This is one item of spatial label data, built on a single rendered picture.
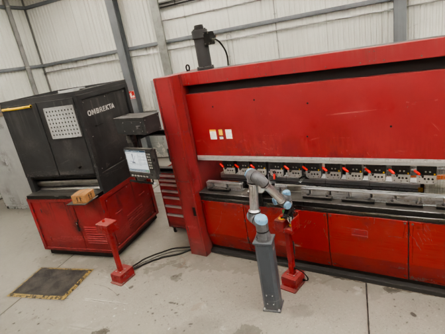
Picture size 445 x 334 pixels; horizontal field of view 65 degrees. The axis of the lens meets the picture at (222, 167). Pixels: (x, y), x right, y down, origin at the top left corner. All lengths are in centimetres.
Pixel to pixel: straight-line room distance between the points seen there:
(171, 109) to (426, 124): 252
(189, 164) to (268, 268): 155
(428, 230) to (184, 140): 261
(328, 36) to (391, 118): 464
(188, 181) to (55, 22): 725
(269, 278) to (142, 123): 204
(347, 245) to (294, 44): 504
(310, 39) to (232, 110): 426
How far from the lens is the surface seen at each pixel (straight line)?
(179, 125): 401
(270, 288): 354
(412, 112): 333
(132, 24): 921
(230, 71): 374
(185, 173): 420
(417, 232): 363
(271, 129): 368
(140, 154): 400
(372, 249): 379
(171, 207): 513
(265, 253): 331
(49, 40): 1080
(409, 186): 385
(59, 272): 542
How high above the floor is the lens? 249
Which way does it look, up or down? 19 degrees down
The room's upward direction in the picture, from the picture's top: 10 degrees counter-clockwise
